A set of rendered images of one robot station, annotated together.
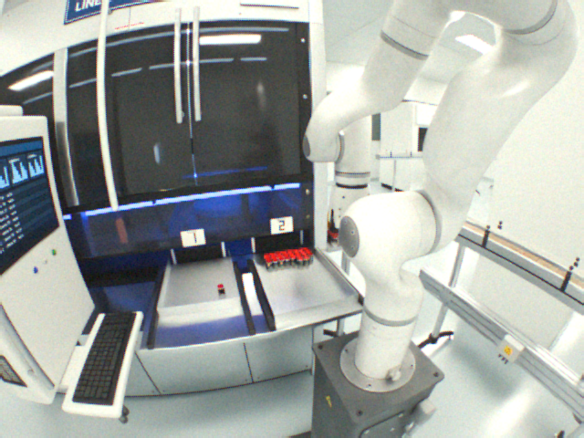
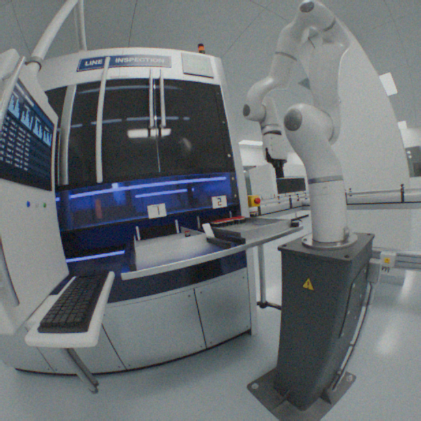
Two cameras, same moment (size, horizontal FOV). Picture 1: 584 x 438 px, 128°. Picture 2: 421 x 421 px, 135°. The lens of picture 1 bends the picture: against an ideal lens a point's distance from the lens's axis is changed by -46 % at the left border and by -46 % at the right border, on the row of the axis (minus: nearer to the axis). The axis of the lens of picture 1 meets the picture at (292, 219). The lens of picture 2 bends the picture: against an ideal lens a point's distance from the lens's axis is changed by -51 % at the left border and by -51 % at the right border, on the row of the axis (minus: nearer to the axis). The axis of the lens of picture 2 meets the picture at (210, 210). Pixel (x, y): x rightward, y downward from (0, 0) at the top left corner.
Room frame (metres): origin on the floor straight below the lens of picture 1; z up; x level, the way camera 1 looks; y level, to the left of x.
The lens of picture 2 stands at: (-0.02, 0.22, 1.03)
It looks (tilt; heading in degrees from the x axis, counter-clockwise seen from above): 3 degrees down; 352
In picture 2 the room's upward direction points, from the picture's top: 8 degrees counter-clockwise
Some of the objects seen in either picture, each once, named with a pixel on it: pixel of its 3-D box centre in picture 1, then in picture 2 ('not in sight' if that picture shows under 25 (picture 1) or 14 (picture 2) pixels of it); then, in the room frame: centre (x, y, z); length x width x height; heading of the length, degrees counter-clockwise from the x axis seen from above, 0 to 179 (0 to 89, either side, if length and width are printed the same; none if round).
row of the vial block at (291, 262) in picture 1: (290, 262); (231, 223); (0.85, 0.01, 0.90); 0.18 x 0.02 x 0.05; 106
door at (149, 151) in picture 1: (123, 111); (111, 121); (0.79, 0.56, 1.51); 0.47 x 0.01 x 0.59; 107
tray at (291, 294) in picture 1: (299, 279); (243, 226); (0.74, -0.02, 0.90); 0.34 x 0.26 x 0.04; 16
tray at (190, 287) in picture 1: (198, 278); (163, 238); (0.75, 0.34, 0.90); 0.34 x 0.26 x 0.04; 17
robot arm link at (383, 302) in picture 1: (388, 259); (314, 143); (0.38, -0.17, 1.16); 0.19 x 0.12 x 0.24; 107
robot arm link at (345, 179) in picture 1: (352, 176); (272, 131); (0.58, -0.14, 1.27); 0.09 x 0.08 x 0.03; 107
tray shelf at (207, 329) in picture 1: (248, 288); (206, 239); (0.73, 0.16, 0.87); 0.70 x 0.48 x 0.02; 107
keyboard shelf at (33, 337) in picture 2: (95, 357); (68, 301); (0.41, 0.64, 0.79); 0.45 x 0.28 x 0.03; 15
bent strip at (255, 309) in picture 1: (251, 293); (213, 232); (0.65, 0.13, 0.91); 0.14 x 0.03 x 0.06; 17
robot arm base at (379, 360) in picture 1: (384, 338); (329, 212); (0.39, -0.20, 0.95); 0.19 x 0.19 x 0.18
